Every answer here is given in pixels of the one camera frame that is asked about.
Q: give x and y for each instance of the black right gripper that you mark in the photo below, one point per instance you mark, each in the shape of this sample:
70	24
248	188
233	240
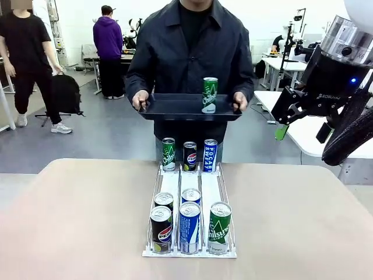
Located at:
329	87

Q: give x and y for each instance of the white can dispenser rack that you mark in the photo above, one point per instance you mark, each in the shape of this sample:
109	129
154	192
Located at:
189	181

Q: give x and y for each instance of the person's left hand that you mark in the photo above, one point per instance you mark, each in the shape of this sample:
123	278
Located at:
240	101

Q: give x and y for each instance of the black serving tray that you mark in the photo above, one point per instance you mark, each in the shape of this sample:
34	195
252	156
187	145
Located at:
180	109

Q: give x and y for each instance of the white desk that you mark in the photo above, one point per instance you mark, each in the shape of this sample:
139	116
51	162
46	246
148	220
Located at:
287	65

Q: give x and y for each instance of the blue Pocari Sweat can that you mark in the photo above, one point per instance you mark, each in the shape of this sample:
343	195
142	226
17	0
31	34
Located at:
191	195
190	227
210	156

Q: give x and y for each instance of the black tripod stand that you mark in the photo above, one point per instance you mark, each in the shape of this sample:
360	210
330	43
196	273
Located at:
287	55

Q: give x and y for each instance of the black Pepsi can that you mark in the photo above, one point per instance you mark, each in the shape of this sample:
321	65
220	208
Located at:
161	230
164	199
190	156

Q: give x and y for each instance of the person's left forearm dark sleeve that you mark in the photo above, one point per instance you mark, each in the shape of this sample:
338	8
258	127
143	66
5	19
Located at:
243	76

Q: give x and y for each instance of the black backpack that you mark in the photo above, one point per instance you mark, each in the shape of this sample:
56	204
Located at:
66	94

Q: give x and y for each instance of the white humanoid robot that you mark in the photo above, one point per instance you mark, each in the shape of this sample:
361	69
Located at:
281	41

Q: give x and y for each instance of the grey wall electrical panel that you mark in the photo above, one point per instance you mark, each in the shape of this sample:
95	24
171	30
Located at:
59	32

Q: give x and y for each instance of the person's right forearm dark sleeve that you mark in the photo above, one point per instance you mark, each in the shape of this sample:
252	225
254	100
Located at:
137	76

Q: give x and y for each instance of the green Chilsung cider can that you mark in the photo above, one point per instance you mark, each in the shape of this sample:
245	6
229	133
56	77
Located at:
209	96
220	229
169	153

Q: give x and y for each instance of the person's right hand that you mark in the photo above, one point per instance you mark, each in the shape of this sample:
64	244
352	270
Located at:
140	100

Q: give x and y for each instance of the person in black t-shirt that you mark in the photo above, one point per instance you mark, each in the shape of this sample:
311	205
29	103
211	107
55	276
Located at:
29	58

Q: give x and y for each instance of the person in purple hoodie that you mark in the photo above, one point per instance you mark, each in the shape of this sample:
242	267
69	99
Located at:
109	43

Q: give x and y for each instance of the wooden-top work table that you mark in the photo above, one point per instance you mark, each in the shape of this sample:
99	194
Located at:
90	59

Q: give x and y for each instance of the person in dark jacket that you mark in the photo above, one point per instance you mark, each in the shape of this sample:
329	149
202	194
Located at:
189	52

